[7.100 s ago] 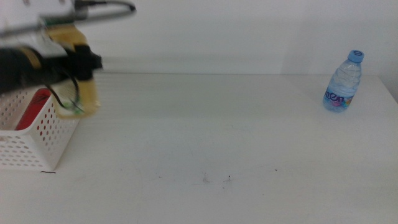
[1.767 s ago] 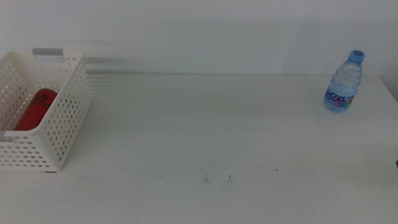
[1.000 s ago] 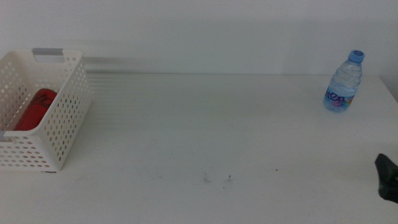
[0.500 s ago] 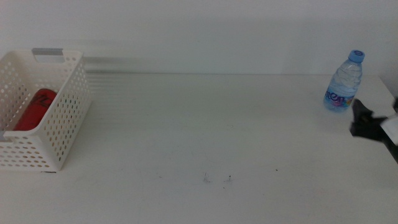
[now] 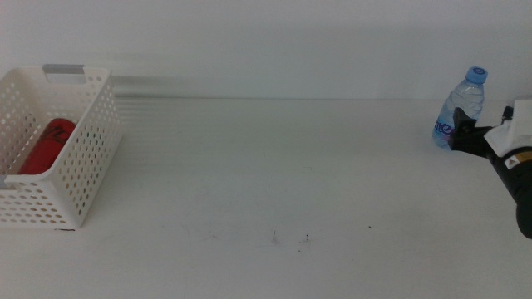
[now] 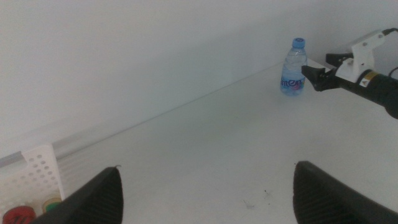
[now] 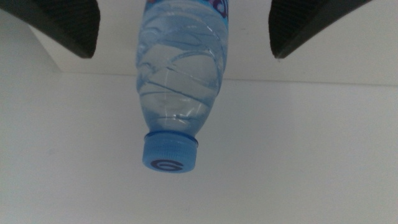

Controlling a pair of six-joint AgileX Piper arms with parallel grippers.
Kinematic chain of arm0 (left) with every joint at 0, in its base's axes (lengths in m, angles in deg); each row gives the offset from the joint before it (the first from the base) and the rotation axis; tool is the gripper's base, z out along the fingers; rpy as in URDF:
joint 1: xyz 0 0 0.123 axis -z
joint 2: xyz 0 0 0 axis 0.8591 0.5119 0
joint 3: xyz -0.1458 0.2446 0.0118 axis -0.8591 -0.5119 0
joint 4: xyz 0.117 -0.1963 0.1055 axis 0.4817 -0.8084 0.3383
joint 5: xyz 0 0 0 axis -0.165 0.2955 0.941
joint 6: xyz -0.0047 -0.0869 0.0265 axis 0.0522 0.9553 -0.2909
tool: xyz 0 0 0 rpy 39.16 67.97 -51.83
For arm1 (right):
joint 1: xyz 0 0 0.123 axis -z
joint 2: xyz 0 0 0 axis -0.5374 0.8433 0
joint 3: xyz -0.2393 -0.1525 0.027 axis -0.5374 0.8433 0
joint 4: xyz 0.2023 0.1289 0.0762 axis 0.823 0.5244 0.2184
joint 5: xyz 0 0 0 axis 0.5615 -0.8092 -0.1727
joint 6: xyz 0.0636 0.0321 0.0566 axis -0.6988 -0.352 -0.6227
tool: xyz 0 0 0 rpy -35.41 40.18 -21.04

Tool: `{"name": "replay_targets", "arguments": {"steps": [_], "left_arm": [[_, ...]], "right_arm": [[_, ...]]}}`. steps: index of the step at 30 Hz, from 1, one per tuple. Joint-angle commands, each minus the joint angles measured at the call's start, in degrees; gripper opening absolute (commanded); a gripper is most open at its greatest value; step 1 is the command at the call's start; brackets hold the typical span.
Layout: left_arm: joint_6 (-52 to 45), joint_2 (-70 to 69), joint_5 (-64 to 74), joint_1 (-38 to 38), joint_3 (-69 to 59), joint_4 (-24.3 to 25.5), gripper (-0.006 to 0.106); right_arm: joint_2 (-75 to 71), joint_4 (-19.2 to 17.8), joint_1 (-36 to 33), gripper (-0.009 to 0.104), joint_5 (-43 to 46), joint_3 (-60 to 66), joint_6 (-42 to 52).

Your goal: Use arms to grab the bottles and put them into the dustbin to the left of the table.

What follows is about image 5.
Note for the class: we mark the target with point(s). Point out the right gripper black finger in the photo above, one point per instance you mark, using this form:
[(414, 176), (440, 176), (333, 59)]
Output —
[(463, 120)]

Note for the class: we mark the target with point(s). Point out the clear water bottle blue cap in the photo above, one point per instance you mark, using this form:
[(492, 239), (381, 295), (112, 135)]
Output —
[(469, 93)]

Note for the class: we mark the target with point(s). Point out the red soda can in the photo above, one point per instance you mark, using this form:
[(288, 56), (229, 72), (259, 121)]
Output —
[(47, 145)]

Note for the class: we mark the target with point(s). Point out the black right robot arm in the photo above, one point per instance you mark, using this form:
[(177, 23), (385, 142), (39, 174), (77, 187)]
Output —
[(519, 187)]

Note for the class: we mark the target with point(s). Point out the white perforated plastic basket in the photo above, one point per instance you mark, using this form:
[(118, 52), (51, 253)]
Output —
[(83, 166)]

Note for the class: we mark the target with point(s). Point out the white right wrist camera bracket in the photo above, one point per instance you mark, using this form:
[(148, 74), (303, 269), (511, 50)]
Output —
[(513, 133)]

